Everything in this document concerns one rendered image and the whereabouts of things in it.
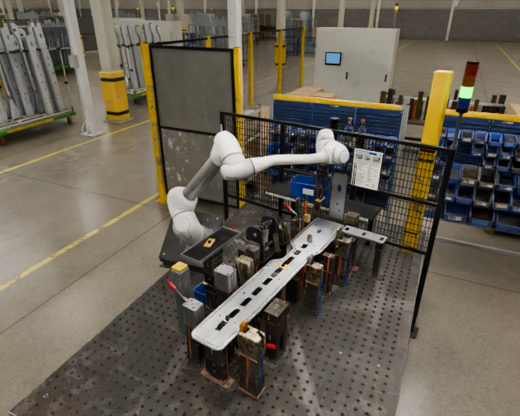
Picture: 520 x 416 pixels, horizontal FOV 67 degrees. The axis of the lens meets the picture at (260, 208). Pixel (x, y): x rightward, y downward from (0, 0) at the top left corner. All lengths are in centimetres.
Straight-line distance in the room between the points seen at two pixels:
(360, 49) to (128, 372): 770
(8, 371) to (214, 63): 330
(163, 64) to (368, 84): 509
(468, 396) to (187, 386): 196
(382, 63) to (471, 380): 664
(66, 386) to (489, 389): 268
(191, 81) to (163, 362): 323
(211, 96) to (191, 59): 45
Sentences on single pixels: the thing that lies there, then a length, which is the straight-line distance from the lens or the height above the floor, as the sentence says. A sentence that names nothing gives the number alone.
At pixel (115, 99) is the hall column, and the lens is 972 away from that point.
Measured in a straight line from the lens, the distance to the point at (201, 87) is 459.
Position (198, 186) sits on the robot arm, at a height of 134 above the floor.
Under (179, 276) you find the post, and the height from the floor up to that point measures 112.
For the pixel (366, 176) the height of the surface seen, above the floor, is 125.
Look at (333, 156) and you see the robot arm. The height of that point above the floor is 161.
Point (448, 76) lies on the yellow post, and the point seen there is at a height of 198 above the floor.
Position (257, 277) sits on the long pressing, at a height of 100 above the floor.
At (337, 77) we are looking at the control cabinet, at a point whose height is 106.
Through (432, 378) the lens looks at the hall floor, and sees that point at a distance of 329.
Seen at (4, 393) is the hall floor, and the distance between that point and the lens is 344.
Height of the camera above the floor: 234
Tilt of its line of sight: 27 degrees down
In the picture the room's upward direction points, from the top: straight up
